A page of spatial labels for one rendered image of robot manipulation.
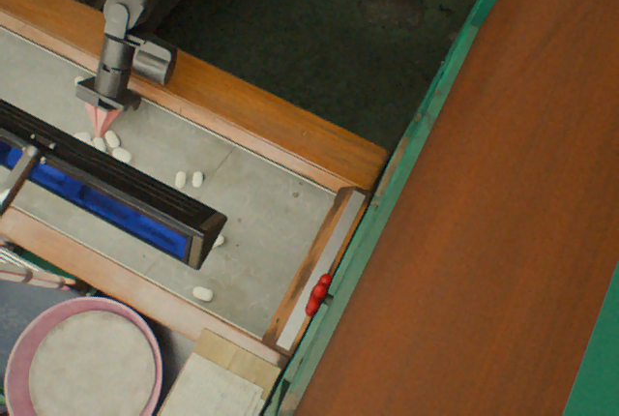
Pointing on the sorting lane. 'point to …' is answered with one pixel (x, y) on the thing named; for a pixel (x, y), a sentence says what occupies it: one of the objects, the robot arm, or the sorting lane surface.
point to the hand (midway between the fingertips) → (100, 133)
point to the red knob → (319, 295)
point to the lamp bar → (112, 190)
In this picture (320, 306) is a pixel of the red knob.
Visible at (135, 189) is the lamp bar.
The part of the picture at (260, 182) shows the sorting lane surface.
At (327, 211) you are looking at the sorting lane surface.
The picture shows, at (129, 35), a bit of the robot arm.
